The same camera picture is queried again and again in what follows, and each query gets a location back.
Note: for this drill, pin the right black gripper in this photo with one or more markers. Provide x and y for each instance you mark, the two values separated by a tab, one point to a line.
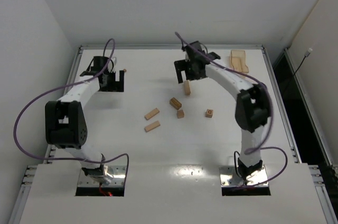
182	63

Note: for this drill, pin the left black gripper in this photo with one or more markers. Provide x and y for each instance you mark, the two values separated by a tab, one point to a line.
114	86

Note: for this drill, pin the dark grained wood block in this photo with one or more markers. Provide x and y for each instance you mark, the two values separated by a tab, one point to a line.
175	103

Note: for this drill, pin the clear amber plastic bin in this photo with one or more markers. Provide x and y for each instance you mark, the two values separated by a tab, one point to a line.
237	60

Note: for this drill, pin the lettered wood cube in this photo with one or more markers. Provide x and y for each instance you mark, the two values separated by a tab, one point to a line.
209	113

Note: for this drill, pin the numbered wood cube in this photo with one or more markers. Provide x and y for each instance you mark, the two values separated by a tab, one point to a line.
180	114

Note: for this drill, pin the long light wood block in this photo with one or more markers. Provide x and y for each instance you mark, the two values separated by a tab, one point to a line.
151	114

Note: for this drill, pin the long pale wood block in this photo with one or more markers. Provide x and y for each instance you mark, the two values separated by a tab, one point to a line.
152	126

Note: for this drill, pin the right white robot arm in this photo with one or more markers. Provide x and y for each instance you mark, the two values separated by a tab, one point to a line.
253	102

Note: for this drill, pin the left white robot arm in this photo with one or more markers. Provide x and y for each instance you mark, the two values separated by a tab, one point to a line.
65	124

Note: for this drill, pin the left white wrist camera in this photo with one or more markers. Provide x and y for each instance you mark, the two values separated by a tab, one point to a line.
114	62

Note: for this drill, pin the aluminium table frame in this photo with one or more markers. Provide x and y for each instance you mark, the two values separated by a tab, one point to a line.
173	172

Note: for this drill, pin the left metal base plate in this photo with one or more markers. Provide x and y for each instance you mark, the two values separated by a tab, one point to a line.
107	175

